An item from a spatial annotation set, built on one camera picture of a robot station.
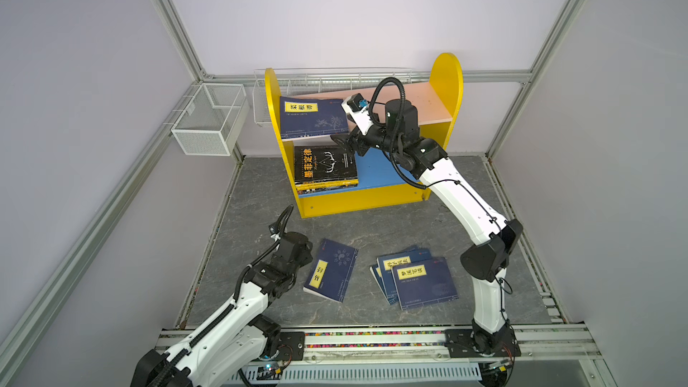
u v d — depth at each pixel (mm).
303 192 888
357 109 587
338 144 695
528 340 757
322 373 708
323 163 890
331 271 872
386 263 866
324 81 938
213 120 1006
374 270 864
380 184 936
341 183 888
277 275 596
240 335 598
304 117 732
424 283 826
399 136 557
